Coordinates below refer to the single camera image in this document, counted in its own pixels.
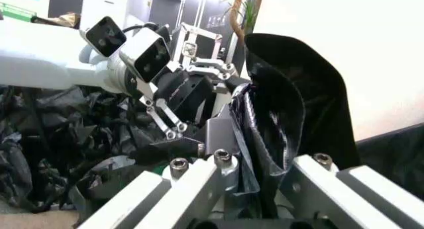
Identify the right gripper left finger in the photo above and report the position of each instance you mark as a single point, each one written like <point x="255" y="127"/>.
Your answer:
<point x="185" y="189"/>

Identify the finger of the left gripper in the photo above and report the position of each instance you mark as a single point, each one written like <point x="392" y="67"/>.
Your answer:
<point x="218" y="70"/>
<point x="165" y="119"/>

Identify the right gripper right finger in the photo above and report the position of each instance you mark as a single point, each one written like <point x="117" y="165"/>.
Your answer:
<point x="348" y="199"/>

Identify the black plastic garbage bag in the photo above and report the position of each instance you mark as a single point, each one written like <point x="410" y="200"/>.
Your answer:
<point x="308" y="95"/>

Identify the brown crumpled paper bag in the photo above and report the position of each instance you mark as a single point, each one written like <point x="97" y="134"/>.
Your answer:
<point x="59" y="20"/>

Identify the silver-edged black flight case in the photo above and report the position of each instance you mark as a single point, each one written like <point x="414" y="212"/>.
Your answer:
<point x="202" y="44"/>

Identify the green potted plant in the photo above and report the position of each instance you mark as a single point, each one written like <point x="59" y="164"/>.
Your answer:
<point x="245" y="8"/>

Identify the green and white sign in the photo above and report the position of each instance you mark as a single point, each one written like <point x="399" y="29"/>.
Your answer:
<point x="16" y="10"/>

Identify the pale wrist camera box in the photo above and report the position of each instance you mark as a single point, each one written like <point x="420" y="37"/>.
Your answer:
<point x="145" y="56"/>

